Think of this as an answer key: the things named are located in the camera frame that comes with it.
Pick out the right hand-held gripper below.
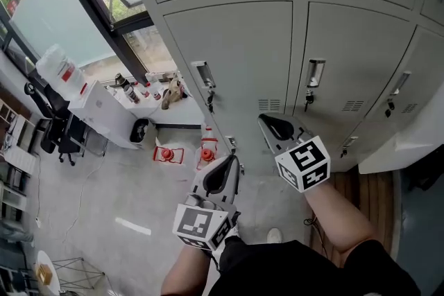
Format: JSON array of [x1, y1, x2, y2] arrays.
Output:
[[257, 112, 331, 193]]

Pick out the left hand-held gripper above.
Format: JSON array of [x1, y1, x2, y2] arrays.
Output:
[[172, 154, 241, 252]]

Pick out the grey locker door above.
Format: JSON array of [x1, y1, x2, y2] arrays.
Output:
[[162, 0, 294, 147]]

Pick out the grey metal locker cabinet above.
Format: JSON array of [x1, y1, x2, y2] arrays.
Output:
[[114, 0, 444, 178]]

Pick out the person's right forearm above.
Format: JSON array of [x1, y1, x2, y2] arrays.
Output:
[[304, 179, 378, 266]]

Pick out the person's left forearm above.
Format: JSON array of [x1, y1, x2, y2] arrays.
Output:
[[160, 245, 211, 296]]

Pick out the white left shoe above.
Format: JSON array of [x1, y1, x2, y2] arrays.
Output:
[[221, 225, 241, 240]]

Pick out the white shoe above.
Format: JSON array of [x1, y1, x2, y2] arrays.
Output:
[[221, 225, 241, 240], [266, 227, 284, 244]]

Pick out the white right shoe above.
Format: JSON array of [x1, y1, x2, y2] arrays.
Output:
[[266, 227, 284, 244]]

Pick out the white trash bin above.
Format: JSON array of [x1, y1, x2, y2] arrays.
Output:
[[129, 117, 157, 150]]

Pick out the brown plush toy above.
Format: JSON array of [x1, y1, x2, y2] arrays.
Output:
[[161, 78, 190, 111]]

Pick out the wooden plank platform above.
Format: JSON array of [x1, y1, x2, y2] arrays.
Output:
[[308, 164, 400, 268]]

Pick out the clear bottle red label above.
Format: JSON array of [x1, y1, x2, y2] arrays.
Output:
[[145, 71, 164, 101]]

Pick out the person's black clothes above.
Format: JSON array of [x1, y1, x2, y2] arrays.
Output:
[[210, 237, 421, 296]]

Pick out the striped metal can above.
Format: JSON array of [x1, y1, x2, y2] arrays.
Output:
[[123, 85, 141, 104]]

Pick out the black office chair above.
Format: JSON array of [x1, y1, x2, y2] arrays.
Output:
[[24, 82, 88, 167]]

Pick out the white round table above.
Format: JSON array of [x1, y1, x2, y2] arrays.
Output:
[[34, 250, 62, 296]]

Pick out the large water jug red label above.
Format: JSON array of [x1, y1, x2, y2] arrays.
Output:
[[36, 44, 88, 100]]

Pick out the small wooden box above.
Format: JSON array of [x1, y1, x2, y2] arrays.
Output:
[[34, 262, 54, 286]]

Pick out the white shelf unit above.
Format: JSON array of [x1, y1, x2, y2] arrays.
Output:
[[0, 103, 37, 220]]

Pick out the black thin cable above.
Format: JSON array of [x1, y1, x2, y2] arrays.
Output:
[[207, 249, 223, 275], [303, 216, 327, 254]]

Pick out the white floor cable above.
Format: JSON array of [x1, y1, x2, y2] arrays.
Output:
[[62, 148, 105, 244]]

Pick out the black window frame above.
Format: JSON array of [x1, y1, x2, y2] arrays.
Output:
[[0, 0, 155, 81]]

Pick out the black wire frame stand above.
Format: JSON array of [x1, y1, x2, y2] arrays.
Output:
[[51, 256, 106, 289]]

